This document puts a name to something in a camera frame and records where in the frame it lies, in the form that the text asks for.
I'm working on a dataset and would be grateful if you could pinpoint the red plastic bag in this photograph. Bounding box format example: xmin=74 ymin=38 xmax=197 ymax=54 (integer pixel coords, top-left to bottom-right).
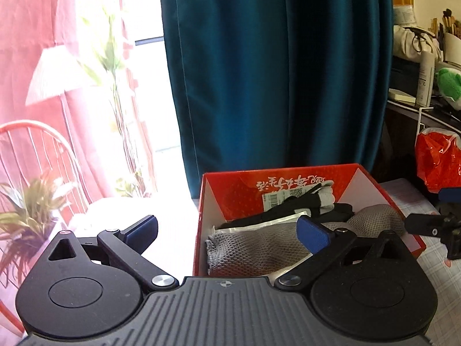
xmin=415 ymin=127 xmax=461 ymax=193

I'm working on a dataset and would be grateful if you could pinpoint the plaid blue tablecloth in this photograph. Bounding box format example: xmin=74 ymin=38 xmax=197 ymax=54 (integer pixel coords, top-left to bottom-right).
xmin=381 ymin=179 xmax=461 ymax=346

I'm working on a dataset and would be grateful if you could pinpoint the black grey glove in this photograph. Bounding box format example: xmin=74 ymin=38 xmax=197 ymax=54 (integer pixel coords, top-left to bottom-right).
xmin=216 ymin=180 xmax=354 ymax=230

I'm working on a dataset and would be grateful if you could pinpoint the grey mesh cloth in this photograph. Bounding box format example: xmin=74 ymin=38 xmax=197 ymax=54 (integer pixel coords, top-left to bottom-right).
xmin=205 ymin=204 xmax=405 ymax=277

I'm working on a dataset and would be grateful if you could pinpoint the potted spiky plant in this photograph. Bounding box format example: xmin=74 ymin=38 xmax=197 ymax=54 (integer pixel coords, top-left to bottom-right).
xmin=1 ymin=175 xmax=77 ymax=287

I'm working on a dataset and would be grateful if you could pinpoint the red strawberry cardboard box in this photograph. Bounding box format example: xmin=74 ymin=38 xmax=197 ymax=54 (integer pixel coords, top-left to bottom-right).
xmin=192 ymin=162 xmax=428 ymax=278

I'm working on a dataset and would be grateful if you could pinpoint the green white plush toy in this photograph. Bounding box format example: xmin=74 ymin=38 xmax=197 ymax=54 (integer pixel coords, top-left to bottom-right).
xmin=437 ymin=68 xmax=461 ymax=111

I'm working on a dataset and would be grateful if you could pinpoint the white tube bottle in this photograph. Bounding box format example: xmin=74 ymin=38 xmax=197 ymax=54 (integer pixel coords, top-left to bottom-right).
xmin=416 ymin=51 xmax=435 ymax=107

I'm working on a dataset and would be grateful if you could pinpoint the red metal chair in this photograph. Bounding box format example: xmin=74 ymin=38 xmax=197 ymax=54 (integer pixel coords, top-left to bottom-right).
xmin=1 ymin=120 xmax=89 ymax=345

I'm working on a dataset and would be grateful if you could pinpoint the white brush holder cup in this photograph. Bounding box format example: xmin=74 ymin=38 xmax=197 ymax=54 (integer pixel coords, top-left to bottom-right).
xmin=444 ymin=33 xmax=461 ymax=66

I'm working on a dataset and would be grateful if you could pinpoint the pink sheer curtain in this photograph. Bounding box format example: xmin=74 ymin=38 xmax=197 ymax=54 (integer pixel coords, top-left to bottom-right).
xmin=1 ymin=0 xmax=134 ymax=202

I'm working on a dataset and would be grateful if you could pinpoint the white cloth bag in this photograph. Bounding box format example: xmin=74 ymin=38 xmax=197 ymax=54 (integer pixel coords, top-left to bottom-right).
xmin=392 ymin=25 xmax=442 ymax=63

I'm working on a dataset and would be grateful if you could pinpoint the teal curtain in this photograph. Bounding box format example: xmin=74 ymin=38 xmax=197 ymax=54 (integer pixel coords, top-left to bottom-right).
xmin=161 ymin=0 xmax=393 ymax=197

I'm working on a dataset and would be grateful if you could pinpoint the tall bamboo plant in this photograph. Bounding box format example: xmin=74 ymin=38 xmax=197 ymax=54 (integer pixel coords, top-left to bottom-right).
xmin=80 ymin=7 xmax=152 ymax=198

